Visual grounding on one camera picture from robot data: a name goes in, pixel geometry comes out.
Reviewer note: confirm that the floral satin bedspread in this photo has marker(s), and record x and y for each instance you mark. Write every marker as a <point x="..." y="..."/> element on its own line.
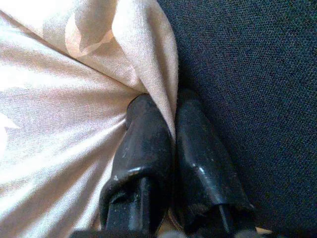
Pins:
<point x="62" y="111"/>

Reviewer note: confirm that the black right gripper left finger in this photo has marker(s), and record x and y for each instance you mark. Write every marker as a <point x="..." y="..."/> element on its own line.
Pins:
<point x="143" y="153"/>

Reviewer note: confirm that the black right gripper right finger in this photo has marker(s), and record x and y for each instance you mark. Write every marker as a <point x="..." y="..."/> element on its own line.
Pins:
<point x="203" y="153"/>

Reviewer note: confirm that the dark blue woven fabric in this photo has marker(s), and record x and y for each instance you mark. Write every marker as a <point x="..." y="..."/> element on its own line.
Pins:
<point x="247" y="86"/>

